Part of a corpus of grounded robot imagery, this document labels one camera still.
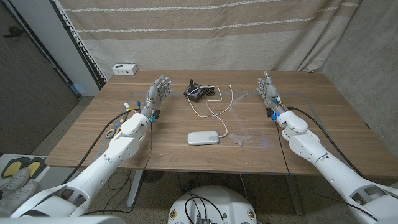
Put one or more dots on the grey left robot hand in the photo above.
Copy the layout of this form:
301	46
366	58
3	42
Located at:
154	93

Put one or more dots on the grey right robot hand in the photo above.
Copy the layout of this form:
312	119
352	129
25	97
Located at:
270	91

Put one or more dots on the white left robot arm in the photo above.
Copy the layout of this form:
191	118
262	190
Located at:
102	165

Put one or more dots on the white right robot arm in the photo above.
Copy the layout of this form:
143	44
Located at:
329	161

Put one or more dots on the white power strip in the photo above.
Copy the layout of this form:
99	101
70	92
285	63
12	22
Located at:
124	69

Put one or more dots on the clear plastic bag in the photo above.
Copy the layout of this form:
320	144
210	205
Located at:
240	121

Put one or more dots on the silver power bank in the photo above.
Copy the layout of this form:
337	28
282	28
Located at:
203	138

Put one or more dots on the beige striped curtain backdrop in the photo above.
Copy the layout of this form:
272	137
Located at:
202	40

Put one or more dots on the black round floor object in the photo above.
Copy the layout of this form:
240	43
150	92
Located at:
152	176

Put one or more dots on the white table leg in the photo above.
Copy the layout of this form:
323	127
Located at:
134	188
293	196

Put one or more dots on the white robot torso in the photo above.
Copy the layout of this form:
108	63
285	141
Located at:
214	202

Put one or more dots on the black zigzag frame strip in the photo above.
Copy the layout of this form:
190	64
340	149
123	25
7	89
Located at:
79	46

